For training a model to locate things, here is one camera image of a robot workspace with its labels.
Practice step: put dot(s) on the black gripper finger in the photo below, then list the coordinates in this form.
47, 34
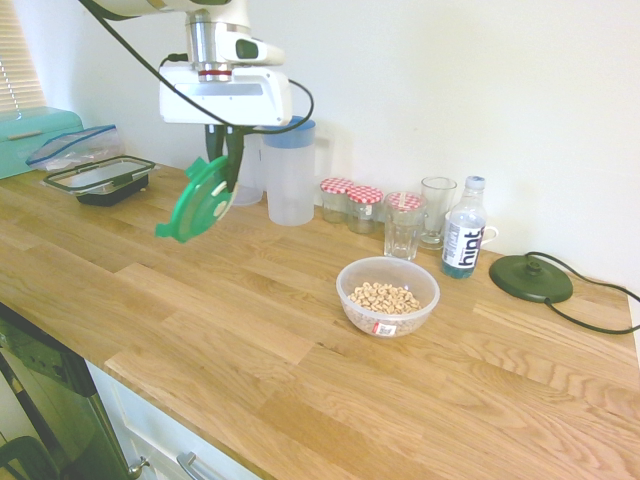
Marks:
212, 142
234, 155

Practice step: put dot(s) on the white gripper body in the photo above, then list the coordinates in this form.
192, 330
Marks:
225, 102

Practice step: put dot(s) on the green round container lid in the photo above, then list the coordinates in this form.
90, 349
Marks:
197, 205

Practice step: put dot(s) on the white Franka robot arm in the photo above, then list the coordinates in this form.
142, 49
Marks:
210, 40

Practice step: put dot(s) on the clear pitcher with dark lid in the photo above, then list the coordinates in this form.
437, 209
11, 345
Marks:
250, 170

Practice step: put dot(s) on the clear pitcher with blue lid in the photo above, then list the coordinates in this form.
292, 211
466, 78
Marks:
292, 175

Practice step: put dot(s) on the glass jar red checkered lid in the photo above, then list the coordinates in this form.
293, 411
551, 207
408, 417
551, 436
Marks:
336, 192
405, 200
364, 205

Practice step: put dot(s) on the glass container with clip lid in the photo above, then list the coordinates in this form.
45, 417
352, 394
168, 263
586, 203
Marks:
97, 180

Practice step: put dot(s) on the clear plastic food bowl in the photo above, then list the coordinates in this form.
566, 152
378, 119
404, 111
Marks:
387, 327

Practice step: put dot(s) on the zip bag with blue seal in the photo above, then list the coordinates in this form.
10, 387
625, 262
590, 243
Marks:
75, 147

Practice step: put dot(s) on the ribbed glass tumbler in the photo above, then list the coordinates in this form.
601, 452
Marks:
400, 242

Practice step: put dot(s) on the teal bread box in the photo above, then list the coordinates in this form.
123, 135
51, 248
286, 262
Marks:
20, 142

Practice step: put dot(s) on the tall footed drinking glass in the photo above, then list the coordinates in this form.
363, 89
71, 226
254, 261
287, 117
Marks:
438, 210

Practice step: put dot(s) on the beige window blind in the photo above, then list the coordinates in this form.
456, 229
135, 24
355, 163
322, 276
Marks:
17, 60

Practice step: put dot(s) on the hint water bottle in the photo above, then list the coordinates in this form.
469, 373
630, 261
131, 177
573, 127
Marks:
462, 245

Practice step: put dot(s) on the white ceramic cup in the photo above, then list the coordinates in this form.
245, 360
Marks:
491, 235

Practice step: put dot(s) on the white kitchen cabinet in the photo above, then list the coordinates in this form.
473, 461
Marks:
150, 425

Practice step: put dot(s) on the stainless steel dishwasher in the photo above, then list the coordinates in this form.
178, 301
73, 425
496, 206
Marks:
55, 400

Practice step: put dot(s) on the dark round kettle base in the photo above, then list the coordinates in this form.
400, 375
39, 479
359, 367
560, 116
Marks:
530, 282

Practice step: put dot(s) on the silver cabinet knob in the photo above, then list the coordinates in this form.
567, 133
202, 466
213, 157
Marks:
136, 467

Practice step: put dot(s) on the dark green chair back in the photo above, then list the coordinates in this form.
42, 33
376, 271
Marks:
30, 452

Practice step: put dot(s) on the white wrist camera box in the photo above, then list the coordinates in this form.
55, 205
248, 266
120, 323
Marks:
252, 49

